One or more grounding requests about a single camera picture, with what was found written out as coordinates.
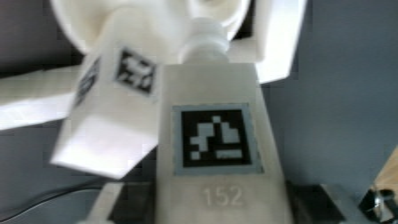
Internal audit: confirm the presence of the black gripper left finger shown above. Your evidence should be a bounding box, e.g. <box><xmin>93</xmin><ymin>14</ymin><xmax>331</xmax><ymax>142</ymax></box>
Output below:
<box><xmin>86</xmin><ymin>181</ymin><xmax>159</xmax><ymax>224</ymax></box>

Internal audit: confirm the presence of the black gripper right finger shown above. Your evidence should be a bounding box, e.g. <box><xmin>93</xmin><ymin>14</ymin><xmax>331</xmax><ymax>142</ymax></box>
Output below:
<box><xmin>285</xmin><ymin>181</ymin><xmax>376</xmax><ymax>224</ymax></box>

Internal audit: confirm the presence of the white stool leg with tag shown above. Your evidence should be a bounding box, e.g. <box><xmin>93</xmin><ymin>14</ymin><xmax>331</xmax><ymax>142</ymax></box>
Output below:
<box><xmin>155</xmin><ymin>18</ymin><xmax>294</xmax><ymax>224</ymax></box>
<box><xmin>51</xmin><ymin>8</ymin><xmax>198</xmax><ymax>179</ymax></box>

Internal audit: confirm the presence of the white round stool seat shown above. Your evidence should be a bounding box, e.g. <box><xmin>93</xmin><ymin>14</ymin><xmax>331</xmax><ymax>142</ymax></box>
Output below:
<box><xmin>51</xmin><ymin>0</ymin><xmax>251</xmax><ymax>63</ymax></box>

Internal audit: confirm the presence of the metal clamp at edge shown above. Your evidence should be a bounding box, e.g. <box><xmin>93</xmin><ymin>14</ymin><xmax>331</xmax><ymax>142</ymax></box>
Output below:
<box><xmin>360</xmin><ymin>147</ymin><xmax>398</xmax><ymax>224</ymax></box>

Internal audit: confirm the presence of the white front fence rail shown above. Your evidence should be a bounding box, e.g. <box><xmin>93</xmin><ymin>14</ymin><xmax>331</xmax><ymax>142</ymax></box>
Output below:
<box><xmin>0</xmin><ymin>66</ymin><xmax>81</xmax><ymax>130</ymax></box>

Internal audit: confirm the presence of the white fence rail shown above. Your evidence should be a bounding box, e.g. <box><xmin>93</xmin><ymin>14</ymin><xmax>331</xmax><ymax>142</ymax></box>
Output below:
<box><xmin>0</xmin><ymin>66</ymin><xmax>81</xmax><ymax>130</ymax></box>
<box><xmin>230</xmin><ymin>0</ymin><xmax>308</xmax><ymax>83</ymax></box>

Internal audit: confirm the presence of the white right fence rail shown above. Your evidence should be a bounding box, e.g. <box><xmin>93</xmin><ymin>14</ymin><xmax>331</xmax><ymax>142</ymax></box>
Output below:
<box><xmin>230</xmin><ymin>0</ymin><xmax>308</xmax><ymax>83</ymax></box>

